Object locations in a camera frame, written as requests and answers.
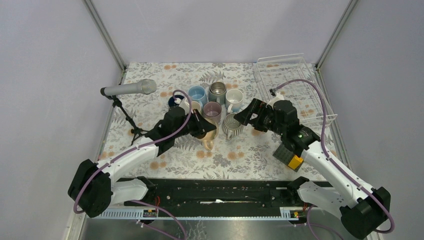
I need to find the white wire dish rack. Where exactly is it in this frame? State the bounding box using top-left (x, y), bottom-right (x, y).
top-left (253, 53), bottom-right (323, 133)

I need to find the black tripod mic stand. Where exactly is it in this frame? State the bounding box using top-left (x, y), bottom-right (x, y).
top-left (108, 95), bottom-right (148, 145)

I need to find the dark blue cup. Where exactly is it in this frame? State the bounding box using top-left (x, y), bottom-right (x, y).
top-left (167, 94), bottom-right (185, 108)

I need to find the beige ribbed cup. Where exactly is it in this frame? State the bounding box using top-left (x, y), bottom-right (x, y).
top-left (198, 125), bottom-right (219, 151)

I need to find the aluminium frame post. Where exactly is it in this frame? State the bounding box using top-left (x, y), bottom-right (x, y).
top-left (315, 0), bottom-right (360, 69)
top-left (82, 0), bottom-right (127, 72)

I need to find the light blue cup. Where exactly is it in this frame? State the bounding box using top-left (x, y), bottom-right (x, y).
top-left (188, 85), bottom-right (208, 105)

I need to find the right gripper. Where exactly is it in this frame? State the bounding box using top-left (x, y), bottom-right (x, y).
top-left (233, 98), bottom-right (286, 136)

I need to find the left aluminium frame post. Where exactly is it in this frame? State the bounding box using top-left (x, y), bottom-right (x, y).
top-left (82, 0), bottom-right (127, 72)

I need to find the mauve cup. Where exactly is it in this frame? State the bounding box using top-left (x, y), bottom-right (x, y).
top-left (203, 101), bottom-right (222, 124)

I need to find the silver microphone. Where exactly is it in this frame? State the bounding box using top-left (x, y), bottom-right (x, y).
top-left (100, 78), bottom-right (157, 97)

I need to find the dark grey building plate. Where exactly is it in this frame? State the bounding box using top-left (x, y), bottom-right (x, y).
top-left (272, 143), bottom-right (295, 166)

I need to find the right aluminium frame post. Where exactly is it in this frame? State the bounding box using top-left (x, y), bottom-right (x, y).
top-left (315, 0), bottom-right (360, 69)

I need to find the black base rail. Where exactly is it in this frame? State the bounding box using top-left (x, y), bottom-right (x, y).
top-left (123, 176), bottom-right (312, 216)

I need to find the white cable duct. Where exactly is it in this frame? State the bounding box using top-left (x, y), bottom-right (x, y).
top-left (95, 205), bottom-right (306, 222)

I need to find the floral table mat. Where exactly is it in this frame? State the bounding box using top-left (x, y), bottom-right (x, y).
top-left (99, 62), bottom-right (323, 181)

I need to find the striped grey cup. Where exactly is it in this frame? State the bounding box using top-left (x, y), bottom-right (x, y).
top-left (222, 113), bottom-right (244, 140)

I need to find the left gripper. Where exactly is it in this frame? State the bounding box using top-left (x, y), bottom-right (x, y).
top-left (173, 109), bottom-right (217, 139)

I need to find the cream cup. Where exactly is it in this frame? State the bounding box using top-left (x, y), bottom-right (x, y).
top-left (191, 100), bottom-right (203, 115)

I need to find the white and blue cup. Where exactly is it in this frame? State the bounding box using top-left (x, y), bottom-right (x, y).
top-left (225, 89), bottom-right (244, 114)

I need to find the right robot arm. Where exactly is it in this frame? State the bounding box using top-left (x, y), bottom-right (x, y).
top-left (234, 98), bottom-right (393, 240)

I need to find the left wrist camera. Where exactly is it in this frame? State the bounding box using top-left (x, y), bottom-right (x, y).
top-left (178, 97), bottom-right (190, 115)

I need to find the grey-green cup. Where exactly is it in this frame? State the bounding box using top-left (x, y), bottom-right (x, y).
top-left (208, 81), bottom-right (227, 105)

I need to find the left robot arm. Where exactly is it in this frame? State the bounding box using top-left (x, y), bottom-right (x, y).
top-left (67, 107), bottom-right (218, 218)

